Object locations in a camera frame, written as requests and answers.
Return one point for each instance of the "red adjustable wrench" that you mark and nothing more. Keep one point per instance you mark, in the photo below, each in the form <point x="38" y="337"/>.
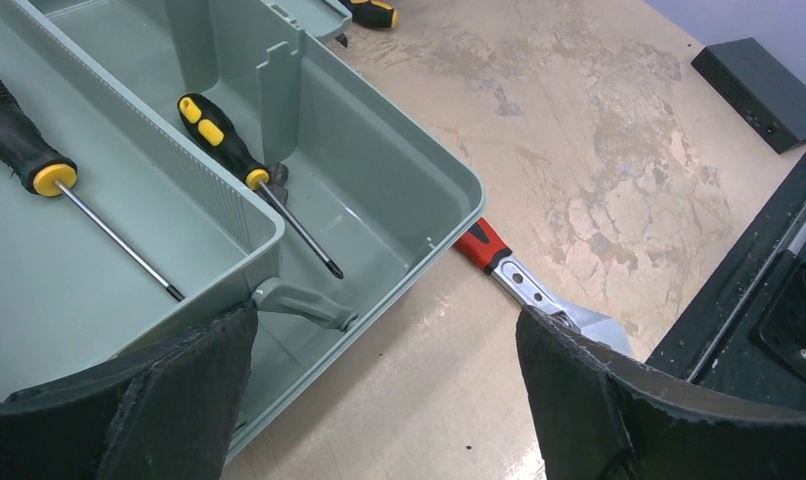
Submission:
<point x="482" y="245"/>

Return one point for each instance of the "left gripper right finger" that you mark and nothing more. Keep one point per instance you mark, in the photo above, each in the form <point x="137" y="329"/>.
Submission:
<point x="599" y="414"/>

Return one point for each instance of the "black block right edge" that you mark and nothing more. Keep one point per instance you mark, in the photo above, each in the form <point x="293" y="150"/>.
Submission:
<point x="768" y="96"/>

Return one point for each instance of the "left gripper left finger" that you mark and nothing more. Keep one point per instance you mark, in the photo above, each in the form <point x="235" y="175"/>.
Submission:
<point x="165" y="411"/>

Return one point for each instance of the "small black yellow screwdriver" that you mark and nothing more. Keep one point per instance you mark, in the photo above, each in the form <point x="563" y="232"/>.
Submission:
<point x="45" y="172"/>

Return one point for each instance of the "black pliers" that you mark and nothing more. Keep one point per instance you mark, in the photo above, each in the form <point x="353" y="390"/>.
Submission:
<point x="372" y="14"/>

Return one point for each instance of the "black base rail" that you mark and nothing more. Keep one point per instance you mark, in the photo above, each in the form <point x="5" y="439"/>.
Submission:
<point x="744" y="333"/>

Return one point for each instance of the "green plastic tool box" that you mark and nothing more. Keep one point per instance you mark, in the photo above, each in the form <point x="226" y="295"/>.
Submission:
<point x="101" y="79"/>

